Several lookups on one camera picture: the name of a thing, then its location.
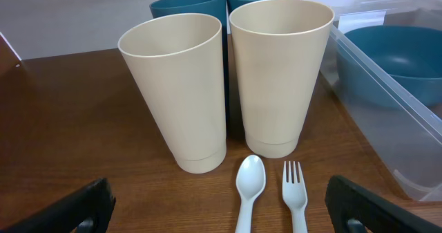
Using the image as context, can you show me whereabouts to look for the blue bowl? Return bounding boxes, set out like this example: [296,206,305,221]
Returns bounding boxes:
[337,26,441,109]

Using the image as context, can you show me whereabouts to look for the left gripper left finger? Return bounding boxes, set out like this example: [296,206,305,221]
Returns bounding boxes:
[2,178,116,233]

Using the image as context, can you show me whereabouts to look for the white plastic spoon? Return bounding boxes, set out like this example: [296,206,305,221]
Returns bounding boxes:
[235,155,266,233]

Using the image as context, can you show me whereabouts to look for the clear plastic container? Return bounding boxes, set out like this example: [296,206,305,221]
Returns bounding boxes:
[320,0,441,202]

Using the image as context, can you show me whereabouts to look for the beige cup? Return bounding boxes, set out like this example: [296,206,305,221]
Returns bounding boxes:
[229,0,335,158]
[117,13,227,174]

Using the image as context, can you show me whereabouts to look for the left blue cup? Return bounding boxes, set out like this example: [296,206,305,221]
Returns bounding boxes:
[149,0,229,120]

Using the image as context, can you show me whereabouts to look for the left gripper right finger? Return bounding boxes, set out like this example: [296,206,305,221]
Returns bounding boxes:
[325,175,441,233]

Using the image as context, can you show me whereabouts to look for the white plastic fork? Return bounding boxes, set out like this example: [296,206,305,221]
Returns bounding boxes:
[282,161,308,233]

